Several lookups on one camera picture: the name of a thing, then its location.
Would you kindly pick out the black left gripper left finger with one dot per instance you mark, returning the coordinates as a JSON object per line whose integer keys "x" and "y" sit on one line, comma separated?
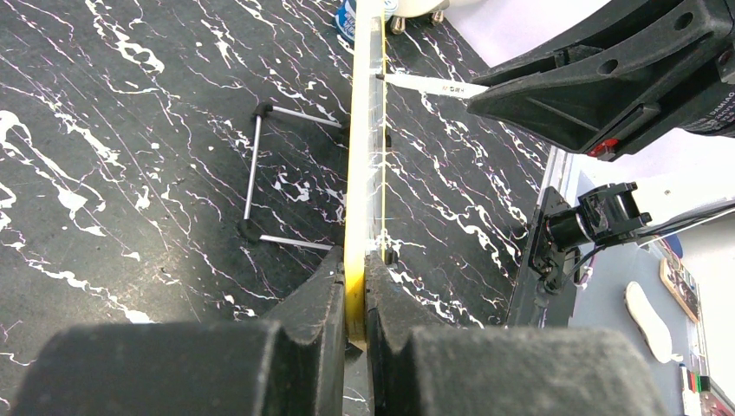
{"x": 288, "y": 362}

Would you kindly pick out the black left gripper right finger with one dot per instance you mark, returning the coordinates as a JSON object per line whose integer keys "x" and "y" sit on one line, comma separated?
{"x": 420, "y": 365}

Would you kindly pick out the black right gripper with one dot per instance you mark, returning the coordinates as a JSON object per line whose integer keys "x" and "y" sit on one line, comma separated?
{"x": 621, "y": 79}

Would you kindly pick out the white red marker pen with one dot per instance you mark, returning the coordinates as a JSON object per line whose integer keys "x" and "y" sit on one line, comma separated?
{"x": 433, "y": 85}

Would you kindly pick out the yellow framed whiteboard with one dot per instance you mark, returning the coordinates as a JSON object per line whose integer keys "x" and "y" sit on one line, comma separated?
{"x": 365, "y": 209}

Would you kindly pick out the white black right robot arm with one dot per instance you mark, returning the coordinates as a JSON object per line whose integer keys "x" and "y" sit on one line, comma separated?
{"x": 608, "y": 216}

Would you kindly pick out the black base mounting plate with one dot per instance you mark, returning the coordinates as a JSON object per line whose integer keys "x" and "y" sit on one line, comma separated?
{"x": 538, "y": 299}

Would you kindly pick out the colourful board off table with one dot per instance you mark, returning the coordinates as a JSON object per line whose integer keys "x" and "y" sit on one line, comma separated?
{"x": 680, "y": 285}

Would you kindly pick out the blue white patterned jar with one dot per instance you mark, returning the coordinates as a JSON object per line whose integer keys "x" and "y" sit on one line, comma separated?
{"x": 345, "y": 19}

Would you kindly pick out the white shoe sole object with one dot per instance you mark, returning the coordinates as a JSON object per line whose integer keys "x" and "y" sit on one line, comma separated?
{"x": 653, "y": 329}

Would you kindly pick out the aluminium frame rail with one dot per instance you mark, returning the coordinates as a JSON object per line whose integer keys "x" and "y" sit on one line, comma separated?
{"x": 560, "y": 173}

